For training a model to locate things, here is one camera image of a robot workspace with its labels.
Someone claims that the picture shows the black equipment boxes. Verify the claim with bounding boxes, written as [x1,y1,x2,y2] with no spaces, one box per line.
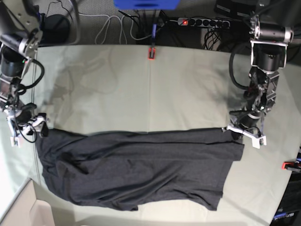
[214,0,258,19]

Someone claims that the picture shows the red black clamp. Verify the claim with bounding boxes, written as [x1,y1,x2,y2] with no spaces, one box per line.
[282,161,301,173]
[148,47,156,60]

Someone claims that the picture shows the black round base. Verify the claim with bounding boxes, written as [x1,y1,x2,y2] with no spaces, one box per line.
[40,14,71,46]

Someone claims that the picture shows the black power strip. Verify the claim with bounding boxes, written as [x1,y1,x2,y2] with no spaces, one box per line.
[177,17,230,29]

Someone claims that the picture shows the red black clamp middle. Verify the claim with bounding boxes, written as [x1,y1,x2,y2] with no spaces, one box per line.
[148,47,156,60]

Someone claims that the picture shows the dark grey t-shirt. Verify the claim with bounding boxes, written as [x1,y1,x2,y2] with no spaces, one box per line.
[36,128,244,211]

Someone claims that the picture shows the beige table frame corner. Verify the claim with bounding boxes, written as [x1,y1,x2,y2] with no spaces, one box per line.
[0,179,55,226]

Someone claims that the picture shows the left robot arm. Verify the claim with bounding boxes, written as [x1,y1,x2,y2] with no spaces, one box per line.
[226,16,294,148]

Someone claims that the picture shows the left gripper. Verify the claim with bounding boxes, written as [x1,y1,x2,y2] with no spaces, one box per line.
[229,110,261,136]

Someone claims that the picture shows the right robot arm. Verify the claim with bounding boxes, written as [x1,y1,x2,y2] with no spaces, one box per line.
[0,0,49,145]

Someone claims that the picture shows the blue box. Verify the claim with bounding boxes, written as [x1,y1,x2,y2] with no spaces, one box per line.
[114,0,180,10]

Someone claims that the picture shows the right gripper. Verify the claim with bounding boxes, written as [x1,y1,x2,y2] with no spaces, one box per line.
[14,103,49,139]

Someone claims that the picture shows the white cable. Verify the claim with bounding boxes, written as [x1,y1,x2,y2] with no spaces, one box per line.
[79,13,156,45]

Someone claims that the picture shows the red black clamp right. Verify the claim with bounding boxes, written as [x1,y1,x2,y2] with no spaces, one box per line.
[282,161,301,173]

